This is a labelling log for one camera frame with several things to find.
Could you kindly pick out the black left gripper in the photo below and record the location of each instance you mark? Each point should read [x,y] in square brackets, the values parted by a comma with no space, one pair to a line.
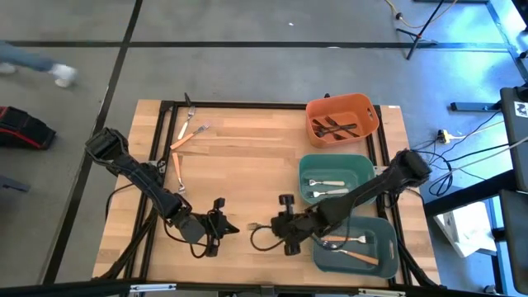
[214,227]

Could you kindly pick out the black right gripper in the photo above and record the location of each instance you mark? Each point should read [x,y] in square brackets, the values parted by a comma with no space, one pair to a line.
[293,227]

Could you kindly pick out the black fork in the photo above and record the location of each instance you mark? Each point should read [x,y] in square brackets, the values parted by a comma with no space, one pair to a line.
[344,127]
[351,133]
[319,125]

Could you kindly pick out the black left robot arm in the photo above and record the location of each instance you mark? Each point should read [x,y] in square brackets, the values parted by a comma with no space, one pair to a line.
[140,177]

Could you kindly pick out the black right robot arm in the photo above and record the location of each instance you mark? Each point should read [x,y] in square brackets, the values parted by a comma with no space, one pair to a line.
[371,187]

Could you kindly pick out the green plastic bin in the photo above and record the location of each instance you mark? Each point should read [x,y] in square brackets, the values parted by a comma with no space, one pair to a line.
[330,167]

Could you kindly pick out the blue-grey plastic bin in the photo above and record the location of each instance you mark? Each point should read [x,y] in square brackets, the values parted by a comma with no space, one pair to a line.
[371,247]

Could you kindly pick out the orange plastic bin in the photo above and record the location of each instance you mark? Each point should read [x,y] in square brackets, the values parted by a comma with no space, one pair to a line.
[330,108]

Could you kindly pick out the black crossbar silver brackets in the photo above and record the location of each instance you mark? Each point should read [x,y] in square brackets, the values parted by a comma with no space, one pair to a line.
[62,288]

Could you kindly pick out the white box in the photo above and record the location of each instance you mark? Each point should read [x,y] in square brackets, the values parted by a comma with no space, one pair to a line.
[466,231]

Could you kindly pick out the yellow power strip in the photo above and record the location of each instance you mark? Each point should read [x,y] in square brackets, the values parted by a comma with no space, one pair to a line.
[444,136]

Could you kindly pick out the grey metal piece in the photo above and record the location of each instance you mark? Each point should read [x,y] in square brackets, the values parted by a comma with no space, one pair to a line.
[12,183]

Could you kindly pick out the black red bag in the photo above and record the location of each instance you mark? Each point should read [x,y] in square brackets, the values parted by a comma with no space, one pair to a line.
[24,128]

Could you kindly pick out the black flat stand base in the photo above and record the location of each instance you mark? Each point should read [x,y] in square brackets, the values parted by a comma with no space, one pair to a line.
[474,107]

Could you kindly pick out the black tripod stand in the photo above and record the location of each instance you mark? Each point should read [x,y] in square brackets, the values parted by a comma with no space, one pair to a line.
[417,37]

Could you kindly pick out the black desk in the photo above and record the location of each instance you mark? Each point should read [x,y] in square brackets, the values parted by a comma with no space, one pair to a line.
[515,156]
[515,247]

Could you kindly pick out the person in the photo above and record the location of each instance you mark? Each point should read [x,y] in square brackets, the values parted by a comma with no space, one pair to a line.
[24,59]

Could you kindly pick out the black table frame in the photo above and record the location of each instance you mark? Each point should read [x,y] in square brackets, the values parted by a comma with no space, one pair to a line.
[247,105]

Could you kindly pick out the black frame strut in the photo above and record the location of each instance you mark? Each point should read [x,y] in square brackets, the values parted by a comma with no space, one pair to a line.
[466,194]

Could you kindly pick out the black frame bar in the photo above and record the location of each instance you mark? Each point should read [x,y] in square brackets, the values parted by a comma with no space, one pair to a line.
[509,43]

